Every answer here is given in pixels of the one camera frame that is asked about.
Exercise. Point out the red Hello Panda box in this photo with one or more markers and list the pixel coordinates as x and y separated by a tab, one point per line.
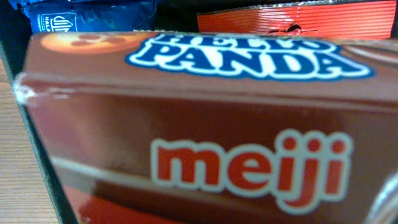
163	127

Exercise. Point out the blue Oreo cookie pack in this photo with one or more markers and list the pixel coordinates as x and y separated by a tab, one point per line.
88	15

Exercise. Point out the red jerky snack bag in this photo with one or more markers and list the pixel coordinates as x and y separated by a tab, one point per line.
331	19

